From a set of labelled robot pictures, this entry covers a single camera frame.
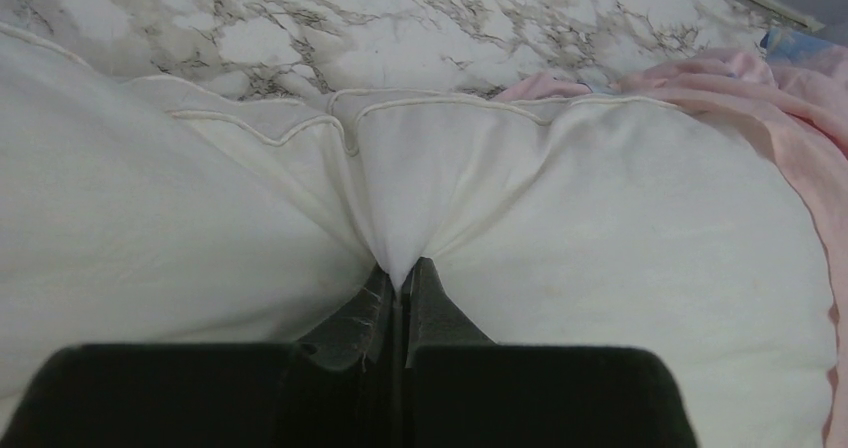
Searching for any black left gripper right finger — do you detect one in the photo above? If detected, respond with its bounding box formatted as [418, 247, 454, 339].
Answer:
[399, 258, 697, 447]

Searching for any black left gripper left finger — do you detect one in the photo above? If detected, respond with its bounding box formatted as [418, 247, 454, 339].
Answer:
[1, 269, 395, 447]

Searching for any white pillow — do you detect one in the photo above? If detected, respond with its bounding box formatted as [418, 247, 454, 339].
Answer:
[1, 28, 837, 447]

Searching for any Elsa print pink-lined pillowcase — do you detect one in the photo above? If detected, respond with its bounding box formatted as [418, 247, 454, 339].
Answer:
[490, 52, 847, 447]

